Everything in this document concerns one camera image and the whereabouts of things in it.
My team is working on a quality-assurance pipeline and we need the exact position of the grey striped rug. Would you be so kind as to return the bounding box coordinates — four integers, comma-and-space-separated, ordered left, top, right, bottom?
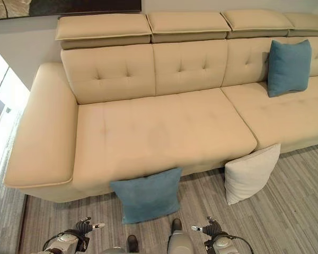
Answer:
23, 141, 318, 254

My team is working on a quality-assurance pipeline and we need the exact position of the white square cushion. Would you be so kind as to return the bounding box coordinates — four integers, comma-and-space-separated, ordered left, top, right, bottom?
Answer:
224, 143, 282, 206

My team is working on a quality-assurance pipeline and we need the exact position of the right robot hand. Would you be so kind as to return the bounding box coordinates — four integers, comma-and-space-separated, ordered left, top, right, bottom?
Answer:
191, 216, 221, 237

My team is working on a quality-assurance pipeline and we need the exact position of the right silver robot leg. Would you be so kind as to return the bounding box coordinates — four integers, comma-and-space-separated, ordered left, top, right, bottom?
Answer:
166, 229, 192, 254

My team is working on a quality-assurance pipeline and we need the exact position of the right dark robot foot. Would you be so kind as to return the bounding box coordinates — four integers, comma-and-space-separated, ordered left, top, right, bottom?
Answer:
171, 218, 183, 232

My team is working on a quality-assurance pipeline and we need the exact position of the beige leather sofa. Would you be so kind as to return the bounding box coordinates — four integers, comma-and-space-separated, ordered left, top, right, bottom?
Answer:
4, 9, 318, 204

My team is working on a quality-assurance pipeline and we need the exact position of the framed wall painting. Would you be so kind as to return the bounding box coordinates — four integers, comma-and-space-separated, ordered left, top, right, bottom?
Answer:
0, 0, 143, 21

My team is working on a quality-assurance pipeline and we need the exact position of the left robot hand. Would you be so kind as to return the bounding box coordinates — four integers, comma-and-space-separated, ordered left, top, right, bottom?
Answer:
77, 216, 106, 235

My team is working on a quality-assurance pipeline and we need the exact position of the dark robot foot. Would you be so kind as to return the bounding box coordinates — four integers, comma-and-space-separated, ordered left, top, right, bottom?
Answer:
127, 234, 138, 253
171, 218, 183, 232

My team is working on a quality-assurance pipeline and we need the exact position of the beige sofa headrest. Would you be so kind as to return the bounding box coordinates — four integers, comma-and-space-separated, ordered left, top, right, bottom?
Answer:
222, 9, 295, 39
146, 11, 232, 44
282, 12, 318, 38
55, 13, 152, 50

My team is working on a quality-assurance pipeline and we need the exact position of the left dark robot foot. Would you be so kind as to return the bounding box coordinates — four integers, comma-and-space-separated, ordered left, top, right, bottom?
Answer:
127, 234, 138, 253

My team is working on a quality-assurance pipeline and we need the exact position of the blue square cushion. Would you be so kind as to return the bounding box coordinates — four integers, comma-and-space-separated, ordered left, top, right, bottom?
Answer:
109, 167, 183, 225
264, 39, 313, 98

